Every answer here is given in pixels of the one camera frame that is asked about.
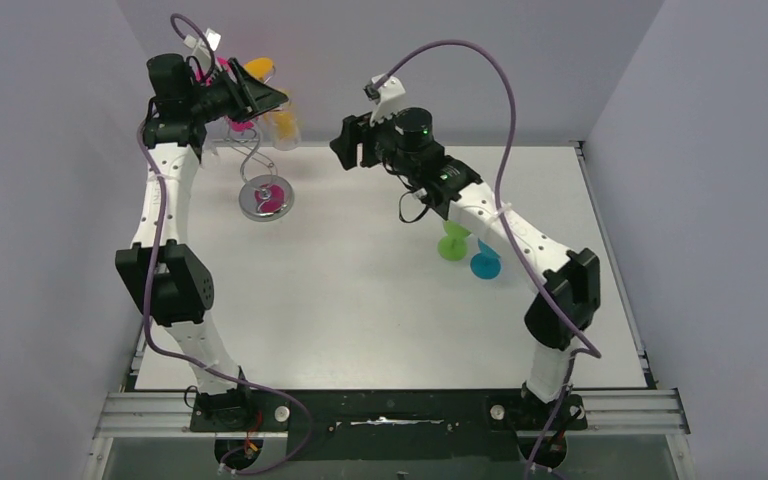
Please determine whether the orange wine glass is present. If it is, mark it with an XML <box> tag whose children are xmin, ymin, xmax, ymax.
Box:
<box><xmin>243</xmin><ymin>57</ymin><xmax>300</xmax><ymax>137</ymax></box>

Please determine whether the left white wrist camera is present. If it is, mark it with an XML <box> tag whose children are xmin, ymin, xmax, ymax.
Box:
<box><xmin>183</xmin><ymin>28</ymin><xmax>222</xmax><ymax>71</ymax></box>

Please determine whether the blue wine glass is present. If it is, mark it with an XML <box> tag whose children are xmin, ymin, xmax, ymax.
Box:
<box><xmin>470</xmin><ymin>240</ymin><xmax>502</xmax><ymax>280</ymax></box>

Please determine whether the green wine glass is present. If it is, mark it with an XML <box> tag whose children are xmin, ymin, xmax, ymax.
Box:
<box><xmin>437</xmin><ymin>220</ymin><xmax>471</xmax><ymax>262</ymax></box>

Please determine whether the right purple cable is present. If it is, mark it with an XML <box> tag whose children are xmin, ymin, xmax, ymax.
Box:
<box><xmin>367</xmin><ymin>38</ymin><xmax>603</xmax><ymax>480</ymax></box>

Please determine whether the chrome wire glass rack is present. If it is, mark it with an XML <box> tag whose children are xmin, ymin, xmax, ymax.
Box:
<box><xmin>224</xmin><ymin>123</ymin><xmax>295</xmax><ymax>223</ymax></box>

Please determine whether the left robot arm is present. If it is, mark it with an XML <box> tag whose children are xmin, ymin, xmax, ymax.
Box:
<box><xmin>115</xmin><ymin>53</ymin><xmax>288</xmax><ymax>430</ymax></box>

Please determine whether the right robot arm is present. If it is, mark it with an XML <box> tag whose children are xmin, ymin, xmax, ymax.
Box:
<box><xmin>329</xmin><ymin>107</ymin><xmax>601</xmax><ymax>422</ymax></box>

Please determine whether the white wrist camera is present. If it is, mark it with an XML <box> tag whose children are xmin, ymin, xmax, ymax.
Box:
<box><xmin>183</xmin><ymin>28</ymin><xmax>222</xmax><ymax>71</ymax></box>
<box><xmin>364</xmin><ymin>75</ymin><xmax>406</xmax><ymax>126</ymax></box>

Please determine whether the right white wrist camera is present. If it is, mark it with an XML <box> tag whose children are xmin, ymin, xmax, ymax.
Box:
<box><xmin>364</xmin><ymin>75</ymin><xmax>406</xmax><ymax>126</ymax></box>

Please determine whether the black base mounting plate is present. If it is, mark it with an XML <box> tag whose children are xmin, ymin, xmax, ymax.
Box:
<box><xmin>185</xmin><ymin>389</ymin><xmax>588</xmax><ymax>469</ymax></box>

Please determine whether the clear wine glass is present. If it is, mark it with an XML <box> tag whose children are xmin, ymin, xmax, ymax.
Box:
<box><xmin>266</xmin><ymin>89</ymin><xmax>301</xmax><ymax>151</ymax></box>

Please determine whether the pink wine glass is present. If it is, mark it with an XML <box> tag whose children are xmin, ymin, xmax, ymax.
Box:
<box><xmin>217</xmin><ymin>57</ymin><xmax>255</xmax><ymax>133</ymax></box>

